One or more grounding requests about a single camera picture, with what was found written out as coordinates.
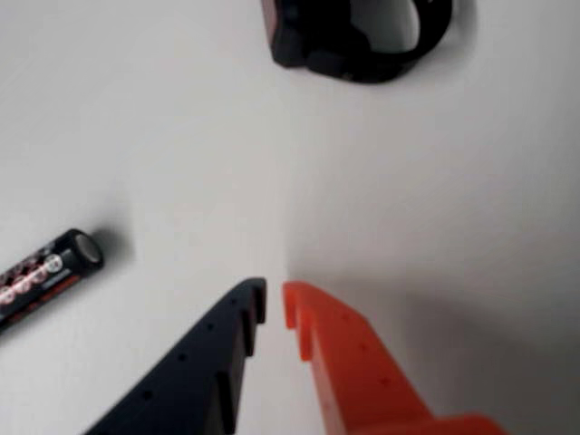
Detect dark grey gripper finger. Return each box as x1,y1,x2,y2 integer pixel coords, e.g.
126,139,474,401
83,276,268,435

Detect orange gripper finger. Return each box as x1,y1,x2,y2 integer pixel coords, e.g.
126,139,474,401
281,280,508,435

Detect black AAA battery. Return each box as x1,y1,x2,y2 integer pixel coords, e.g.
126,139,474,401
0,228,104,336

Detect black plastic ring clip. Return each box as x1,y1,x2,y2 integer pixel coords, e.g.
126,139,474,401
260,0,454,83

